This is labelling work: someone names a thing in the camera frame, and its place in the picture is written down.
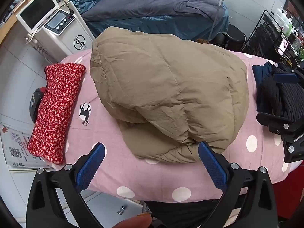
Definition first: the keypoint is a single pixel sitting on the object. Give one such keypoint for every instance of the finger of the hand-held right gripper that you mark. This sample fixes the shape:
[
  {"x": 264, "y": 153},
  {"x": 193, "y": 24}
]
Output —
[
  {"x": 286, "y": 78},
  {"x": 276, "y": 123}
]

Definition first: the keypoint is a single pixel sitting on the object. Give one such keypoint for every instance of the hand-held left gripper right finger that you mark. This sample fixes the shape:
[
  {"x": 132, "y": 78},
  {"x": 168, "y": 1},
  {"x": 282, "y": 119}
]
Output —
[{"x": 212, "y": 165}]

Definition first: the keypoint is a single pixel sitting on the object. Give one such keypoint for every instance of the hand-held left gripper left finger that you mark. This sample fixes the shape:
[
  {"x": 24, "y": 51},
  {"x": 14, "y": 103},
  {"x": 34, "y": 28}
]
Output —
[{"x": 91, "y": 165}]

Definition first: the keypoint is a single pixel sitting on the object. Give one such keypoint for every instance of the tan puffer jacket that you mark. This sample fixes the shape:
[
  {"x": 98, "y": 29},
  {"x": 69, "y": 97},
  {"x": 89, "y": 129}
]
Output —
[{"x": 166, "y": 80}]

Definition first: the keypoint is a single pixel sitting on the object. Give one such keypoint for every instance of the person's left hand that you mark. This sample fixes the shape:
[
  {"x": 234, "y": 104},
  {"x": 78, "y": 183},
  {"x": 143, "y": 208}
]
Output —
[{"x": 135, "y": 223}]

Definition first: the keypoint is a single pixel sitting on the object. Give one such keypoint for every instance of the black knitted sweater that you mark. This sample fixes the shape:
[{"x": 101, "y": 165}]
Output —
[{"x": 285, "y": 99}]

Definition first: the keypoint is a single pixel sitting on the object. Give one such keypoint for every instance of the navy folded garment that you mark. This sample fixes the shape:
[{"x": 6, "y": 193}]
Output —
[{"x": 261, "y": 80}]

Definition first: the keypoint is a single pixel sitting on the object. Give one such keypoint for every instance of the pink polka dot bed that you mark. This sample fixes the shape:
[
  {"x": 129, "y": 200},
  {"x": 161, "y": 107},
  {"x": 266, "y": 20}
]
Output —
[{"x": 133, "y": 171}]

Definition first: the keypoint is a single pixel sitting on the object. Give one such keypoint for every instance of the red panel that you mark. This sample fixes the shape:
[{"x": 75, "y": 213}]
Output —
[{"x": 289, "y": 190}]

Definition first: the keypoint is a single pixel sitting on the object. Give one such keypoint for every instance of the white cabinet with metal latch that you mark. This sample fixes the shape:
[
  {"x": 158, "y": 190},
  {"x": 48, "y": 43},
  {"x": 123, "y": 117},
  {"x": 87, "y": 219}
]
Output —
[{"x": 104, "y": 206}]

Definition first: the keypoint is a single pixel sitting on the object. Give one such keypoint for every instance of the row of bottles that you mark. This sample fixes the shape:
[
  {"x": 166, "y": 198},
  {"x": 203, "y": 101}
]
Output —
[{"x": 283, "y": 19}]

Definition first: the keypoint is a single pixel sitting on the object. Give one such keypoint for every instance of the red floral pillow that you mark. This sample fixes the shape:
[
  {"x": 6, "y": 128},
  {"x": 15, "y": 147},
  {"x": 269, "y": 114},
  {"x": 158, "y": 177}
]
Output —
[{"x": 57, "y": 109}]

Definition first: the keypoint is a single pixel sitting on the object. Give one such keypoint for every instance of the black round stool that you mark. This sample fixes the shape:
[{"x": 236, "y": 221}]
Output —
[{"x": 234, "y": 36}]

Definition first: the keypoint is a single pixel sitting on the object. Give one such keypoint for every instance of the printed sign board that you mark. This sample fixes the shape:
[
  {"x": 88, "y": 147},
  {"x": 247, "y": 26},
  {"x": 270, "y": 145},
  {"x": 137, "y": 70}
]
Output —
[{"x": 16, "y": 147}]

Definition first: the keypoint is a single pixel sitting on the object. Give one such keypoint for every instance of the black round device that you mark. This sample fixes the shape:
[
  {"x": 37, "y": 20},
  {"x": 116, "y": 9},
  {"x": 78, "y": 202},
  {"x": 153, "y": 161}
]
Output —
[{"x": 35, "y": 102}]

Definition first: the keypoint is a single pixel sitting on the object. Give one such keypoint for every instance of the white machine with screen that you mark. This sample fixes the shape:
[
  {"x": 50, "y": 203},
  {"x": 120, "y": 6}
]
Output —
[{"x": 78, "y": 33}]

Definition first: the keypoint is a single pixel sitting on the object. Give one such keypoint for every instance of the blue skirted massage bed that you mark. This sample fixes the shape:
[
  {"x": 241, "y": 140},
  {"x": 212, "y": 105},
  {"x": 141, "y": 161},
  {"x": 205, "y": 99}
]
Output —
[{"x": 133, "y": 25}]

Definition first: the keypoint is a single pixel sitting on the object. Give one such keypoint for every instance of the wooden shelf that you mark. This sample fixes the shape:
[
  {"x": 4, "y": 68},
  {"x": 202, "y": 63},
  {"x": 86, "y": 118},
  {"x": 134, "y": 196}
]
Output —
[{"x": 7, "y": 32}]

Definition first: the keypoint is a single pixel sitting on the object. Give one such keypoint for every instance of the grey quilt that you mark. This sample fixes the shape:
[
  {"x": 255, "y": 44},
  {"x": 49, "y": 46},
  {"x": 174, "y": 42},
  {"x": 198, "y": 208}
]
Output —
[{"x": 142, "y": 7}]

